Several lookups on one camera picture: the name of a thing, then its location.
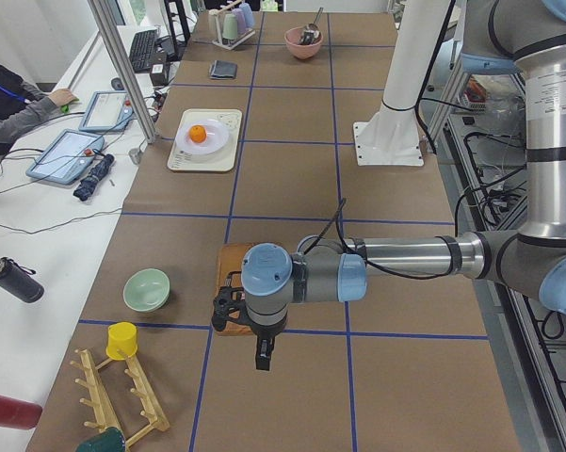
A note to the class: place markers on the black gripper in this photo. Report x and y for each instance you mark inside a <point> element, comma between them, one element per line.
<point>265,333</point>

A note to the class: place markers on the white plate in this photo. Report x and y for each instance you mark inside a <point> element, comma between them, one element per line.
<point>217,137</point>

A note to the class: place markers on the orange fruit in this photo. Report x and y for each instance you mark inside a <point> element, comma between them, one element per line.
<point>197,133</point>

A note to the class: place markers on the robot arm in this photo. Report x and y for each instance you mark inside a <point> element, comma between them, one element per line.
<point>297,164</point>

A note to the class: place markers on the cream bear tray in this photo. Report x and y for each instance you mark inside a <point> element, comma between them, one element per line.
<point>220,161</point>

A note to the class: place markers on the wooden cutting board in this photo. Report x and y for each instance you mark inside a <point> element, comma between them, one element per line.
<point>248,275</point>

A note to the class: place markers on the light green bowl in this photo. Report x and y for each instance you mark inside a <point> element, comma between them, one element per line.
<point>147,290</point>

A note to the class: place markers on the yellow plastic cup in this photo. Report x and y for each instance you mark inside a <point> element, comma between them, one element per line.
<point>121,341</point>

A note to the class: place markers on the wooden mug rack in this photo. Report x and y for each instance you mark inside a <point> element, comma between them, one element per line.
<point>120,397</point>

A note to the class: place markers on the dark green cup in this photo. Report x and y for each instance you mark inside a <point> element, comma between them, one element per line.
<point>110,440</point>

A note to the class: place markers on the folded navy umbrella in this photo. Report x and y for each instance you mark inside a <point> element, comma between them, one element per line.
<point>88,185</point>

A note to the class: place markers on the red bottle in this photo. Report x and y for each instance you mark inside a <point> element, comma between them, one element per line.
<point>19,414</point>

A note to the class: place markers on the black water bottle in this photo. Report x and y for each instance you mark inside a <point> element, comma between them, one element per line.
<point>19,282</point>

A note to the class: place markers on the near teach pendant tablet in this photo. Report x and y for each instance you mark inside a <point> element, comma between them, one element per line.
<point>66,158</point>

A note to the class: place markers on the teach pendant tablet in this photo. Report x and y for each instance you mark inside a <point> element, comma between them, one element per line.
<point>66,158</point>
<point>108,111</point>

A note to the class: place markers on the folded grey cloth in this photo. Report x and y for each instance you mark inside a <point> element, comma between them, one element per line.
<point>220,69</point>

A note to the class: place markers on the far teach pendant tablet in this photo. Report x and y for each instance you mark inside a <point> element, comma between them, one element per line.
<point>108,111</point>

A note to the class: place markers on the computer mouse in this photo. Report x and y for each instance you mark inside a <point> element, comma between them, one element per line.
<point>117,84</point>

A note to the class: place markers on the pink bowl with ice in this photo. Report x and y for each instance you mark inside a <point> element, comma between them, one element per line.
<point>302,51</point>

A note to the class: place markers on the green plastic cup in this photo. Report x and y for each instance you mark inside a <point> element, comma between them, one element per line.
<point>229,31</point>

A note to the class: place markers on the black keyboard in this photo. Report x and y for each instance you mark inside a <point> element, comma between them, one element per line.
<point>142,50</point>

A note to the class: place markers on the metal scoop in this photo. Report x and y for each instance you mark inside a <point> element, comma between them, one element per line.
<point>310,32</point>

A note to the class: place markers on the purple plastic cup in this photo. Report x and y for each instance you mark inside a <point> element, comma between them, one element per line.
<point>240,20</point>

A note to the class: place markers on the blue plastic cup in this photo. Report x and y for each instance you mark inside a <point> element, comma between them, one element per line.
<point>247,14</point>

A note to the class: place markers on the seated person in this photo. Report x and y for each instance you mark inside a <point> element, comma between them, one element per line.
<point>23,107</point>

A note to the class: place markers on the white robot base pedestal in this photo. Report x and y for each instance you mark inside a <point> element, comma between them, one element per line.
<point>391,137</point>

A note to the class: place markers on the white wire cup rack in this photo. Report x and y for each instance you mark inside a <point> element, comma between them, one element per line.
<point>215,22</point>

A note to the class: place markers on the aluminium frame post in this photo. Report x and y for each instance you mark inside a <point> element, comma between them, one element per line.
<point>119,57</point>

